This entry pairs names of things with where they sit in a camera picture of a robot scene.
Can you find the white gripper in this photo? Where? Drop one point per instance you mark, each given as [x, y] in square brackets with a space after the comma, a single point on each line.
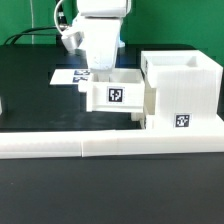
[101, 36]

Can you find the white drawer tray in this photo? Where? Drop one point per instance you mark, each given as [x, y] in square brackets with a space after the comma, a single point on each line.
[124, 92]
[140, 118]

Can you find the white front drawer tray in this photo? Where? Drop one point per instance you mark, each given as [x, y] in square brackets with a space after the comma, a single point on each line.
[140, 118]

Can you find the white drawer cabinet box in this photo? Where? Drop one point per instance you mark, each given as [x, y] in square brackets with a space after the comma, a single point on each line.
[183, 88]

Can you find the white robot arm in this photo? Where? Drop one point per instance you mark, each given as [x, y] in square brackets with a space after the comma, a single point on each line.
[73, 36]

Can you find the fiducial marker sheet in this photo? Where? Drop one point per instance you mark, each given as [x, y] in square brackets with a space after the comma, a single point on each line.
[69, 76]

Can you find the white L-shaped fence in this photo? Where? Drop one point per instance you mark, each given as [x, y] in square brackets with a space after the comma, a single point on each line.
[108, 143]

